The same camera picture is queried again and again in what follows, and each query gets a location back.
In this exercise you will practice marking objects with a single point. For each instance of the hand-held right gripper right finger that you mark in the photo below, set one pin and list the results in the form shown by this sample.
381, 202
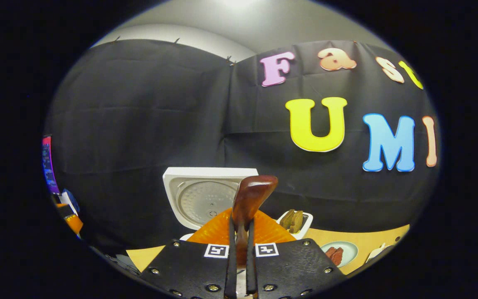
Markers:
293, 265

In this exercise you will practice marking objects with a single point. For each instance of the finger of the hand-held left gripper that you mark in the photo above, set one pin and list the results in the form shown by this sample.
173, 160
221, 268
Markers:
75, 224
62, 205

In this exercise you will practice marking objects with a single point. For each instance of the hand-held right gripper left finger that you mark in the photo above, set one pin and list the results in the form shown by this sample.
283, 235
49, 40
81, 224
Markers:
189, 265

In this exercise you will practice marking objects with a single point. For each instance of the white rice cooker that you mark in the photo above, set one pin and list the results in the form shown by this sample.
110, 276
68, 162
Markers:
206, 199

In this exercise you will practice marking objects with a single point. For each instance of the brown wooden spoon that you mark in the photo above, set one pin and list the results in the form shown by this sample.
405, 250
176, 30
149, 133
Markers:
251, 195

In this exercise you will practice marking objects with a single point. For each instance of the red-brown meat slice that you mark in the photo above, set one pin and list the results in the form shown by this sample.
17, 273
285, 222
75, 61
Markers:
329, 252
338, 256

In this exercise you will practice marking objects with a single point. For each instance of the computer monitor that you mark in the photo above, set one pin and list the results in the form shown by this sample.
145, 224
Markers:
50, 166

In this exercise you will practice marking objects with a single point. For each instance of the brown bread slice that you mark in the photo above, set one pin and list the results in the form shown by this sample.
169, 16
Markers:
298, 222
286, 219

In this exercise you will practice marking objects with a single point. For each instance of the white toaster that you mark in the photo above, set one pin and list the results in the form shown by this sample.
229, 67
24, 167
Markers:
307, 222

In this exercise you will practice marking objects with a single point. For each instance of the light green plate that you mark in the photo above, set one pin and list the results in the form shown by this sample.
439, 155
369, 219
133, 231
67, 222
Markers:
350, 251

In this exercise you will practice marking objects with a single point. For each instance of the white divided dish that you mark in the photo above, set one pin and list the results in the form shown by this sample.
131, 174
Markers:
376, 253

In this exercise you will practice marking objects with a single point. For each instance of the black backdrop cloth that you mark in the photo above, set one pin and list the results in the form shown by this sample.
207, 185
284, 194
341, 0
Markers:
139, 124

